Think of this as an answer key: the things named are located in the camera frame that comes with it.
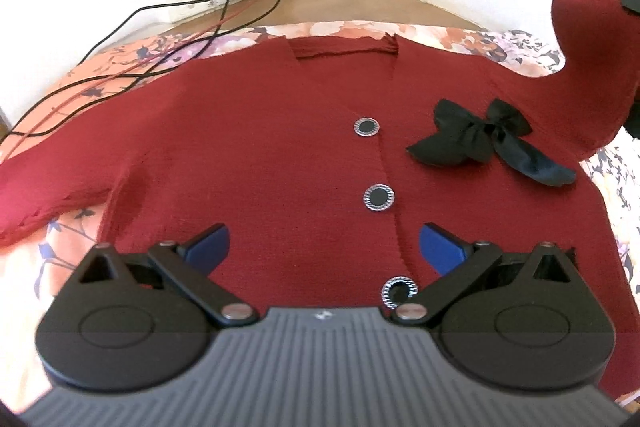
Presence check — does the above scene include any black cable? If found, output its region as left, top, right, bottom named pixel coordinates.
left=0, top=0, right=237, bottom=143
left=8, top=0, right=286, bottom=138

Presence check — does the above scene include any red knit cardigan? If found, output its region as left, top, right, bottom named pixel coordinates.
left=0, top=0, right=640, bottom=400

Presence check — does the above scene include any wooden bed frame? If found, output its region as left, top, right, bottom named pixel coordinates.
left=164, top=0, right=486, bottom=36

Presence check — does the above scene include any floral bed sheet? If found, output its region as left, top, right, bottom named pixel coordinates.
left=0, top=19, right=640, bottom=408

